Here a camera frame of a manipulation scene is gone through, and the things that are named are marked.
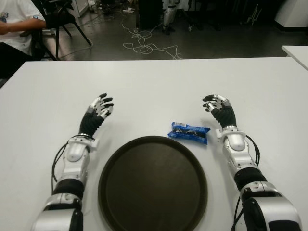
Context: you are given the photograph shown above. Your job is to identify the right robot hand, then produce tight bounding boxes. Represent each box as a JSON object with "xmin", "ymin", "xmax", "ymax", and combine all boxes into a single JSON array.
[{"xmin": 202, "ymin": 94, "xmax": 238, "ymax": 129}]

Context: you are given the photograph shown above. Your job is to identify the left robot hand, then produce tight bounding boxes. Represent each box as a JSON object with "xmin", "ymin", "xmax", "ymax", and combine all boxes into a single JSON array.
[{"xmin": 78, "ymin": 92, "xmax": 115, "ymax": 139}]

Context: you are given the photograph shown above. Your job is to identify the blue Oreo packet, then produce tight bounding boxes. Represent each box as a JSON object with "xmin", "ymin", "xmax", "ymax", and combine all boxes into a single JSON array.
[{"xmin": 167, "ymin": 122, "xmax": 211, "ymax": 145}]

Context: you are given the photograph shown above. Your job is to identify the round dark brown tray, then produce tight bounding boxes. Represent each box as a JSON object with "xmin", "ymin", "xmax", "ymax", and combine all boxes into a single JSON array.
[{"xmin": 98, "ymin": 136, "xmax": 209, "ymax": 231}]

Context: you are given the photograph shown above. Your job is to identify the white side table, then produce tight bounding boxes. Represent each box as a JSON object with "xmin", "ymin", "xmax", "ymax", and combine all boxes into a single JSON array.
[{"xmin": 281, "ymin": 45, "xmax": 308, "ymax": 73}]

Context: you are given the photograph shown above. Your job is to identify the silver metal rack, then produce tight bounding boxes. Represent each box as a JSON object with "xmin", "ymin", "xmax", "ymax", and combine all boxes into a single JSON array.
[{"xmin": 245, "ymin": 2, "xmax": 263, "ymax": 25}]

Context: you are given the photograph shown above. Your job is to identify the black chair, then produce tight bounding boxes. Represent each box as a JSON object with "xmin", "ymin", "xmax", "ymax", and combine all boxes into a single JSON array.
[{"xmin": 31, "ymin": 0, "xmax": 92, "ymax": 61}]

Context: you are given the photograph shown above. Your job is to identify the white panel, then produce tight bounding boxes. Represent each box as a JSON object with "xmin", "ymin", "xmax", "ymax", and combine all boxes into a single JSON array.
[{"xmin": 72, "ymin": 0, "xmax": 90, "ymax": 18}]

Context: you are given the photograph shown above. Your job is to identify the silver humanoid robot legs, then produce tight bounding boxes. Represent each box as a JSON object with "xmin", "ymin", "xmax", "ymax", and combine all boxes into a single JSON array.
[{"xmin": 162, "ymin": 0, "xmax": 180, "ymax": 33}]

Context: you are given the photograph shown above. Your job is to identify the white cabinet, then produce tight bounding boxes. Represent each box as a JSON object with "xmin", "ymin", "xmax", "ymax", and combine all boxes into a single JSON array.
[{"xmin": 274, "ymin": 0, "xmax": 308, "ymax": 32}]

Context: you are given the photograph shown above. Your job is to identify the black cabinet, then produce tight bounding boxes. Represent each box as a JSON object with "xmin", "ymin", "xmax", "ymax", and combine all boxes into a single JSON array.
[{"xmin": 138, "ymin": 0, "xmax": 166, "ymax": 31}]

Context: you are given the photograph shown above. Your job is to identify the seated person in white shirt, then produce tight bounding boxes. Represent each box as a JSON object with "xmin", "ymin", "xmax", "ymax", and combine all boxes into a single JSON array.
[{"xmin": 0, "ymin": 0, "xmax": 48, "ymax": 80}]

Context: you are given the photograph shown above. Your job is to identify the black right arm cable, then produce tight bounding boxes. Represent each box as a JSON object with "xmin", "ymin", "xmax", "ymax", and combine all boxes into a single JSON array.
[{"xmin": 245, "ymin": 134, "xmax": 262, "ymax": 167}]

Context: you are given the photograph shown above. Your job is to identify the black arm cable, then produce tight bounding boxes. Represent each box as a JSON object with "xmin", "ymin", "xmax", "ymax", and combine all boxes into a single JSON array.
[
  {"xmin": 49, "ymin": 137, "xmax": 73, "ymax": 191},
  {"xmin": 245, "ymin": 134, "xmax": 262, "ymax": 167}
]

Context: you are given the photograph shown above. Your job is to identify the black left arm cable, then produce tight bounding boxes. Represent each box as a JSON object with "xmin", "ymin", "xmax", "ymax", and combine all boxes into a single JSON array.
[{"xmin": 49, "ymin": 137, "xmax": 73, "ymax": 191}]

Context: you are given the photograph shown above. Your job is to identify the tangled white floor cable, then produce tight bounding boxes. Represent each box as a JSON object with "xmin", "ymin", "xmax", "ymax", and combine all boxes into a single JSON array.
[{"xmin": 121, "ymin": 11, "xmax": 183, "ymax": 60}]

